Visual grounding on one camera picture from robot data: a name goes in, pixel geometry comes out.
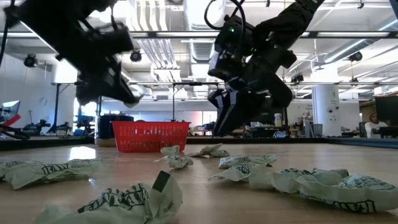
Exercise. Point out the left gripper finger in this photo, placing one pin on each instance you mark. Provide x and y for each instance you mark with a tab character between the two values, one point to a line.
115	87
85	93

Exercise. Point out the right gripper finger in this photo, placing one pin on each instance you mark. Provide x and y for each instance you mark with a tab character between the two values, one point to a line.
222	118
242	112

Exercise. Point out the black background robot arm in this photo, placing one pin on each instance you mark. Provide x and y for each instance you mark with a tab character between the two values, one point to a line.
35	127

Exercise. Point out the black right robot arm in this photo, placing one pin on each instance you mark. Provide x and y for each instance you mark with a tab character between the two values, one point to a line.
280	21

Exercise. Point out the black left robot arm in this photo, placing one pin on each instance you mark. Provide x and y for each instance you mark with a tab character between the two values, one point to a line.
46	21

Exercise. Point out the grey waste bin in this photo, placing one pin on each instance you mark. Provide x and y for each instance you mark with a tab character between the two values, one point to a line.
317	130

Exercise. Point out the white bottle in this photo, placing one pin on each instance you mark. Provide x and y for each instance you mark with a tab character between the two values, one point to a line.
278	121

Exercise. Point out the red plastic basket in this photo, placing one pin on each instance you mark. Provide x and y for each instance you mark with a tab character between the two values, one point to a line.
149	137

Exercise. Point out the white round column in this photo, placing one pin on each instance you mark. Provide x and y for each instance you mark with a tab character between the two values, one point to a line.
326	109

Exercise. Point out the black rig crossbar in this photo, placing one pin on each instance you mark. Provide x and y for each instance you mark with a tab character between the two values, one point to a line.
174	34

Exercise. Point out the tilted lit monitor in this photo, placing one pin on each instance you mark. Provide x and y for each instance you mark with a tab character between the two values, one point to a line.
11	110

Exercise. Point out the red object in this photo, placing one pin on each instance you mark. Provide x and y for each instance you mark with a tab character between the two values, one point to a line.
12	119

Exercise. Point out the person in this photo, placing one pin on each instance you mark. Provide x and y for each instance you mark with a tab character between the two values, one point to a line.
373	127

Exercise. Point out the black background rig frame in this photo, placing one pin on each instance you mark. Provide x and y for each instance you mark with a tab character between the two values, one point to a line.
57	105

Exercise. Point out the black hanging camera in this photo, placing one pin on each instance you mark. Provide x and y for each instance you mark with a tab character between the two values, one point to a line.
30	60
297	78
355	56
136	56

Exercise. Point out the black aluminium table frame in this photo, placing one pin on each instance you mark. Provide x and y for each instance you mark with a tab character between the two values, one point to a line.
46	143

